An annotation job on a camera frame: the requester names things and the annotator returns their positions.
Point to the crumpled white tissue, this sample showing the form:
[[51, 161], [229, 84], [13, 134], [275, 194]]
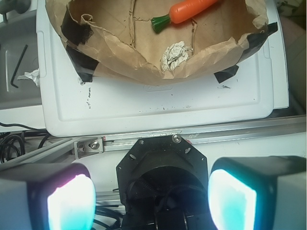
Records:
[[34, 76]]

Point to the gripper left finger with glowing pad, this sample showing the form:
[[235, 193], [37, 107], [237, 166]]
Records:
[[46, 196]]

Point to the brown paper bag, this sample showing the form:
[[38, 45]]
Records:
[[115, 38]]

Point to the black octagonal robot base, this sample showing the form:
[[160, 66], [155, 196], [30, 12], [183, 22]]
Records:
[[163, 185]]

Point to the white paper ball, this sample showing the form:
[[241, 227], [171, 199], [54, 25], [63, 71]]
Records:
[[174, 55]]

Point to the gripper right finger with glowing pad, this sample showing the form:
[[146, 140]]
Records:
[[259, 193]]

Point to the black hex key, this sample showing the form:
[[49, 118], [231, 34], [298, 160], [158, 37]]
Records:
[[17, 67]]

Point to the white plastic tray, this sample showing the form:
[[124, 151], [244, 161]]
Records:
[[106, 106]]

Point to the aluminium extrusion rail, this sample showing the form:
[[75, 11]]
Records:
[[280, 136]]

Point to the metal corner bracket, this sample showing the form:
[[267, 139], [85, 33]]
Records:
[[85, 147]]

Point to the orange toy carrot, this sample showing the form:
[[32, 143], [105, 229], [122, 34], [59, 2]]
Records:
[[180, 12]]

